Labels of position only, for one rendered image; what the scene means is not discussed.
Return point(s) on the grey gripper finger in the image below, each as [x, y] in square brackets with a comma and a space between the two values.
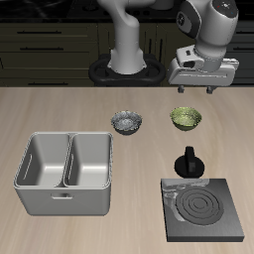
[180, 88]
[209, 89]

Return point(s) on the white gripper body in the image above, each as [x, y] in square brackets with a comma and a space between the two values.
[198, 75]

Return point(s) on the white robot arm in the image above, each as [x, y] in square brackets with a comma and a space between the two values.
[127, 43]

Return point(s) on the green fluted bowl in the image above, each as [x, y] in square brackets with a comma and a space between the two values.
[185, 118]

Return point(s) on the grey fluted bowl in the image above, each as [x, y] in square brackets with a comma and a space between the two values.
[126, 122]

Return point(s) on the round black knob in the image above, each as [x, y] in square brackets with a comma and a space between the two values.
[189, 164]

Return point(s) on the dark grey stove plate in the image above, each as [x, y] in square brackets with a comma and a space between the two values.
[201, 211]

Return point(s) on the dark kitchen cupboards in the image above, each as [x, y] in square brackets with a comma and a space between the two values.
[46, 49]

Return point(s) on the white two-bin basket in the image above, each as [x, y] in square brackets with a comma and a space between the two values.
[63, 172]

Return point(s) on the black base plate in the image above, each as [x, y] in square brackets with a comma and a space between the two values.
[99, 73]

